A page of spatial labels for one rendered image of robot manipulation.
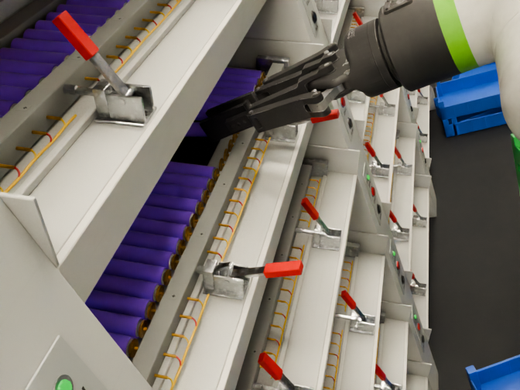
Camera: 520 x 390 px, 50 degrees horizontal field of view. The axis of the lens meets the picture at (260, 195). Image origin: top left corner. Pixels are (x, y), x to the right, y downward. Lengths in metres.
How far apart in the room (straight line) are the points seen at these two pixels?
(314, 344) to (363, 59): 0.36
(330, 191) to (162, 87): 0.51
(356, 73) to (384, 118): 0.91
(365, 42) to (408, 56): 0.05
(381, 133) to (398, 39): 0.88
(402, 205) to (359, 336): 0.61
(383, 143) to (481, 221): 0.61
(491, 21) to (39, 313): 0.43
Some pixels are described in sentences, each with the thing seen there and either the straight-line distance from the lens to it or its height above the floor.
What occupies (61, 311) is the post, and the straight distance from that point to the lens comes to 0.34.
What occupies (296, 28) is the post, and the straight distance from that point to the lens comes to 0.87.
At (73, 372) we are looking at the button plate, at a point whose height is 1.06.
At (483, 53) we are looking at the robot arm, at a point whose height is 1.01.
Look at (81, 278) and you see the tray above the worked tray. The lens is 0.36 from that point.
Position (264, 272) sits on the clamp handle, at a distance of 0.51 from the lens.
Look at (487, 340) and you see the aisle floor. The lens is 1.60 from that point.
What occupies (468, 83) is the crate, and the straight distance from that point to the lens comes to 2.45.
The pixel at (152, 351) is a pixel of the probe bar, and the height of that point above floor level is 0.95.
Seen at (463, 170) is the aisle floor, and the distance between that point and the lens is 2.14.
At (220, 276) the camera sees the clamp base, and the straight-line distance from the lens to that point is 0.53.
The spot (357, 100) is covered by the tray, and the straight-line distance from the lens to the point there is 1.19.
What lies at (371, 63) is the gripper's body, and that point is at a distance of 0.58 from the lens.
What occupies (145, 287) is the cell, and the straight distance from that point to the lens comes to 0.54.
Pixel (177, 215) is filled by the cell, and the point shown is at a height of 0.96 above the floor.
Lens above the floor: 1.26
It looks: 32 degrees down
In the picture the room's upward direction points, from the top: 26 degrees counter-clockwise
